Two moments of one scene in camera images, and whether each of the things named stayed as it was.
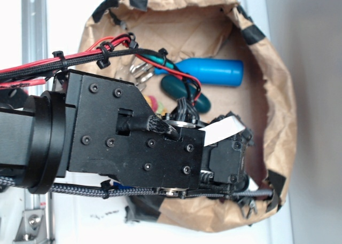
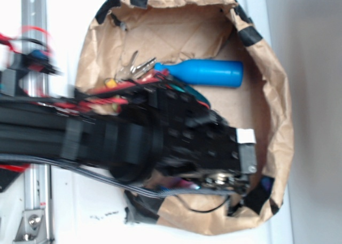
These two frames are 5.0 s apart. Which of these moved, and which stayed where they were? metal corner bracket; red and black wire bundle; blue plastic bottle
Moved: red and black wire bundle
Stayed: metal corner bracket; blue plastic bottle
